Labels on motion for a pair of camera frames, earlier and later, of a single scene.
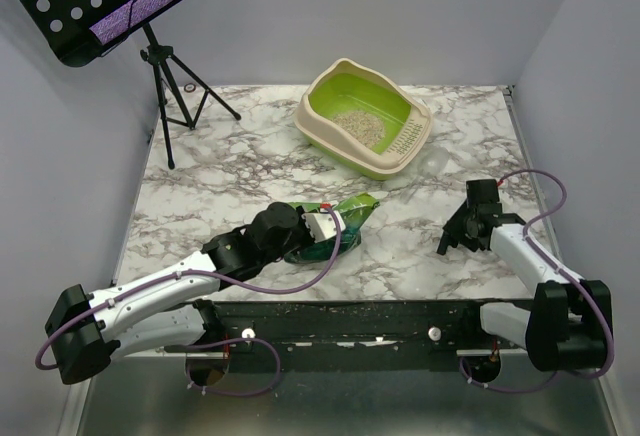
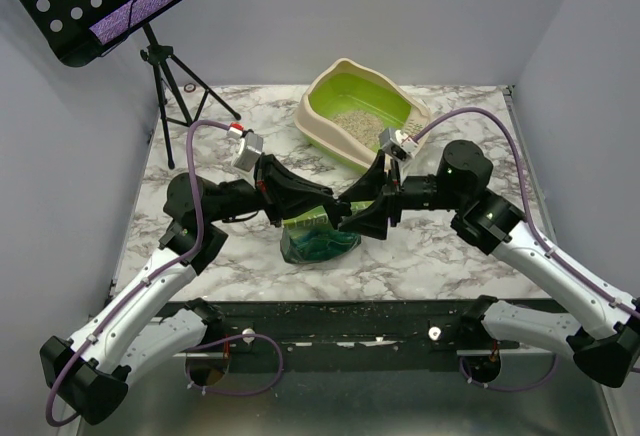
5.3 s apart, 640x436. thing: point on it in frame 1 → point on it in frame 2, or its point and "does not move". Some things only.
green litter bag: (353, 209) does not move
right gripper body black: (460, 226) → (393, 196)
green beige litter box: (363, 120) does not move
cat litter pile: (367, 128) does not move
